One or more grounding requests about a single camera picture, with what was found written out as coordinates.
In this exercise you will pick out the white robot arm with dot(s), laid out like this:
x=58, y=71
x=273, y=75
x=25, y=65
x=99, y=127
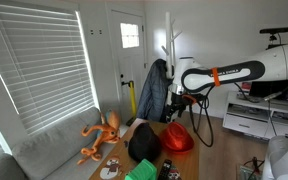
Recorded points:
x=237, y=71

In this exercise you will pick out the white tv console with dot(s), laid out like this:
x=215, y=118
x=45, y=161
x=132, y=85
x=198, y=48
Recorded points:
x=250, y=120

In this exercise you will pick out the yellow pole tool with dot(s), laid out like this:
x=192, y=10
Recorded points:
x=132, y=100

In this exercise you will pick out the dark grey jacket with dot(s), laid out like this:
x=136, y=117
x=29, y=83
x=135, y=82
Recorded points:
x=154, y=91

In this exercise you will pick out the orange sequin fedora hat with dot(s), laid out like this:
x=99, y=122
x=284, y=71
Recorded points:
x=176, y=136

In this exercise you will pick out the black remote control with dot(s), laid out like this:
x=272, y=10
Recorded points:
x=165, y=170

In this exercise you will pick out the white entrance door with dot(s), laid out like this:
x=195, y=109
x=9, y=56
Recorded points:
x=130, y=66

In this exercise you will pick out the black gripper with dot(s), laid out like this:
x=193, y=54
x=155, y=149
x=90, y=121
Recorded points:
x=176, y=100

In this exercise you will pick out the white coat rack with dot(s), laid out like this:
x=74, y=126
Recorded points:
x=169, y=40

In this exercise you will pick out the orange octopus plush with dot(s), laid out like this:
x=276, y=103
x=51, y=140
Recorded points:
x=104, y=133

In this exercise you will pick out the black monitor screen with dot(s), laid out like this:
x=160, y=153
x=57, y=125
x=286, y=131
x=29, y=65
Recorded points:
x=284, y=91

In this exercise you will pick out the black camera on stand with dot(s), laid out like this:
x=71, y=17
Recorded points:
x=274, y=30

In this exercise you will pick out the snowman sticker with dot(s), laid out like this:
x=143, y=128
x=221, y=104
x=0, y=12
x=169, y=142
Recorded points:
x=111, y=167

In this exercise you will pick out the wall light switches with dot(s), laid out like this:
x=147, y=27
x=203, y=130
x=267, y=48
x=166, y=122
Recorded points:
x=96, y=32

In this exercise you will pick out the grey sofa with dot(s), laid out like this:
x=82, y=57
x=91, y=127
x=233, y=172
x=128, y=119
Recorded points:
x=47, y=150

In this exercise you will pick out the white rounded robot base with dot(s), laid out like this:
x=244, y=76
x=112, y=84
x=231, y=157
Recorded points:
x=284, y=156

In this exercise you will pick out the black fedora hat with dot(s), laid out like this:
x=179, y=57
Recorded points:
x=144, y=141

